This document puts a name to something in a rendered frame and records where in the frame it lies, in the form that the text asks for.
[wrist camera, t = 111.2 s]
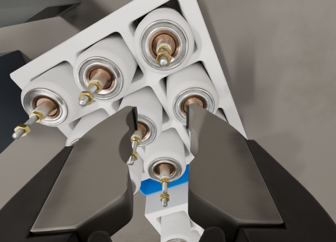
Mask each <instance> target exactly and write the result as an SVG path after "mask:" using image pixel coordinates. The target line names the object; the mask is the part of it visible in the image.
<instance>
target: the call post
mask: <svg viewBox="0 0 336 242"><path fill-rule="evenodd" d="M80 3H81V1H80V0H0V28H1V27H6V26H12V25H17V24H22V23H27V22H32V21H37V20H42V19H47V18H52V17H58V16H61V15H63V14H64V13H66V12H67V11H69V10H70V9H72V8H74V7H75V6H77V5H78V4H80Z"/></svg>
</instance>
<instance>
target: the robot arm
mask: <svg viewBox="0 0 336 242"><path fill-rule="evenodd" d="M186 129H189V131H190V152H191V153H192V155H193V156H194V158H193V160H192V161H191V162H190V163H189V166H188V216H189V218H190V219H191V220H192V221H193V222H194V223H196V224H197V225H198V226H200V227H201V228H203V229H204V232H203V234H202V236H201V238H200V240H199V242H336V224H335V222H334V221H333V220H332V218H331V217H330V216H329V214H328V213H327V212H326V211H325V209H324V208H323V207H322V206H321V204H320V203H319V202H318V201H317V200H316V199H315V198H314V196H313V195H312V194H311V193H310V192H309V191H308V190H307V189H306V188H305V187H304V186H303V185H302V184H301V183H300V182H299V181H298V180H297V179H296V178H294V177H293V176H292V175H291V174H290V173H289V172H288V171H287V170H286V169H285V168H284V167H283V166H282V165H281V164H280V163H279V162H278V161H276V160H275V159H274V158H273V157H272V156H271V155H270V154H269V153H268V152H267V151H266V150H265V149H264V148H263V147H262V146H261V145H259V144H258V143H257V142H256V141H255V140H247V139H246V138H245V137H244V136H243V135H242V134H241V133H240V132H239V131H238V130H237V129H236V128H234V127H233V126H232V125H230V124H229V123H228V122H226V121H224V120H223V119H221V118H219V117H218V116H216V115H214V114H213V113H211V112H209V111H207V110H206V109H204V108H202V107H201V106H199V105H197V104H195V103H192V104H187V105H186ZM137 130H138V110H137V107H135V106H125V107H124V108H122V109H121V110H119V111H117V112H116V113H114V114H113V115H111V116H110V117H108V118H106V119H105V120H103V121H101V122H100V123H98V124H97V125H95V126H94V127H92V128H91V129H90V130H89V131H87V132H86V133H85V134H84V135H83V136H82V137H81V138H80V139H79V140H78V141H77V142H76V143H75V144H74V145H73V146H65V147H64V148H63V149H62V150H61V151H60V152H59V153H58V154H56V155H55V156H54V157H53V158H52V159H51V160H50V161H49V162H48V163H47V164H46V165H45V166H44V167H43V168H42V169H41V170H40V171H39V172H38V173H37V174H36V175H35V176H34V177H32V178H31V179H30V180H29V181H28V182H27V183H26V184H25V185H24V186H23V187H22V188H21V189H20V190H19V191H18V192H17V193H16V194H15V195H14V196H13V197H12V198H11V199H10V200H9V201H8V202H7V203H6V204H5V205H4V206H3V207H2V208H1V209H0V242H112V240H111V236H112V235H114V234H115V233H116V232H118V231H119V230H120V229H121V228H123V227H124V226H125V225H127V224H128V223H129V222H130V221H131V219H132V217H133V207H134V193H133V188H132V182H131V177H130V171H129V166H128V164H127V161H128V160H129V158H130V157H131V155H132V154H133V148H132V141H131V137H132V135H133V133H134V132H135V131H137Z"/></svg>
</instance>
